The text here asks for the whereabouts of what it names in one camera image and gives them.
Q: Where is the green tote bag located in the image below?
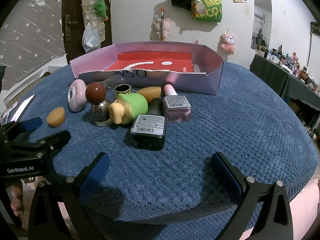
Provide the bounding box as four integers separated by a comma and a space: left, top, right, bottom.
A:
191, 0, 222, 23

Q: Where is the dark wooden door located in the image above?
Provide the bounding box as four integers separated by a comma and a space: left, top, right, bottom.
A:
61, 0, 112, 62

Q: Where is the pink nail polish bottle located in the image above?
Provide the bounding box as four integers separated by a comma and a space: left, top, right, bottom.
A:
163, 84, 192, 122

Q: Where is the green yellow toy figure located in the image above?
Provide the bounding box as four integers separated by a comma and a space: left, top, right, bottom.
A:
108, 93, 148, 125

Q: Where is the dark green covered side table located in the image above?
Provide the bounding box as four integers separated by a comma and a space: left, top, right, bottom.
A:
249, 54, 320, 131

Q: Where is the orange grey mop stick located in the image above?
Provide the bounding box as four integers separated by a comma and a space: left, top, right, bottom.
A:
161, 8, 165, 41

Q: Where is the pink bear plush behind stick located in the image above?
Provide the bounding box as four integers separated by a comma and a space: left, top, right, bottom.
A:
153, 18, 171, 39

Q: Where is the pink cardboard box tray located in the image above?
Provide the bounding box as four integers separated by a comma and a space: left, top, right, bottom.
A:
70, 41, 224, 95

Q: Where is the pink mini camera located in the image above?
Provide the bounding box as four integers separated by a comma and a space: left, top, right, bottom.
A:
67, 79, 87, 112

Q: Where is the pink plush toy on wall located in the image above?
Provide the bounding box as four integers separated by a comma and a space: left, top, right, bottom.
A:
221, 33, 235, 55

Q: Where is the orange sponge puff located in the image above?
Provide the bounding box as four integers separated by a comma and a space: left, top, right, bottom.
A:
46, 107, 65, 127
136, 86, 162, 102

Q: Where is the white plastic bag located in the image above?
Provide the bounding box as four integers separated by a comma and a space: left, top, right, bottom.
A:
82, 23, 100, 53

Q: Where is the clear plastic cup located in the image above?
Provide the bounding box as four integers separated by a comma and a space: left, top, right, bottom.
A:
101, 75, 125, 90

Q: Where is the green plush toy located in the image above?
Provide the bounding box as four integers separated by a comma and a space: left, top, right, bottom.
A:
94, 0, 108, 21

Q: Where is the blue textured table cloth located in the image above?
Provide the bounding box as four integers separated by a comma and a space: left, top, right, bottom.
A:
18, 63, 318, 239

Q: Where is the glitter bottle with brown ball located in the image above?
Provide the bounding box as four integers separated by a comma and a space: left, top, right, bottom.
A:
85, 82, 112, 127

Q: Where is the smartphone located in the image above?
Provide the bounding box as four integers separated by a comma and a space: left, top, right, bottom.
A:
1, 95, 36, 126

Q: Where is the person's hand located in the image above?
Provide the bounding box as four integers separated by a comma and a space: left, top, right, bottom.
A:
11, 180, 24, 217

